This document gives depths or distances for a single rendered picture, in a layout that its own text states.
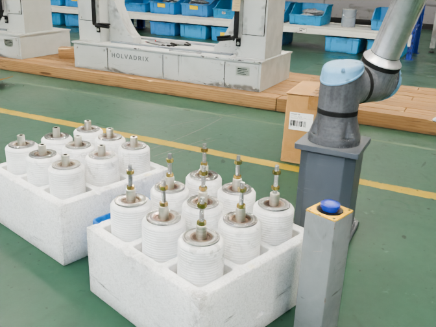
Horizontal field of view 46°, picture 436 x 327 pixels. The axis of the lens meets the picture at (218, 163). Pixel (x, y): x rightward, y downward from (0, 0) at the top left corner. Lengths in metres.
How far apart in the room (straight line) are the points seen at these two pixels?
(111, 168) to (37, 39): 2.95
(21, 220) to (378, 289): 1.01
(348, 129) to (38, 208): 0.89
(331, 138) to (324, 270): 0.51
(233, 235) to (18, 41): 3.35
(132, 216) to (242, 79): 2.10
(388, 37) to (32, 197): 1.08
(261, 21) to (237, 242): 2.19
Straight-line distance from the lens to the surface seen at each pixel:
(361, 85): 1.49
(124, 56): 3.59
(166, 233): 1.08
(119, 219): 1.18
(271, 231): 1.18
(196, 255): 1.01
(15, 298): 1.36
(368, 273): 1.48
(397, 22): 1.51
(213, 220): 1.17
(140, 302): 1.16
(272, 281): 1.17
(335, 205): 1.04
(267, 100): 3.04
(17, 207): 1.59
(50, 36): 4.44
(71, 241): 1.43
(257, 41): 3.16
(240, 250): 1.10
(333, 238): 1.03
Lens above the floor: 0.76
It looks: 21 degrees down
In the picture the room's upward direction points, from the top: 2 degrees clockwise
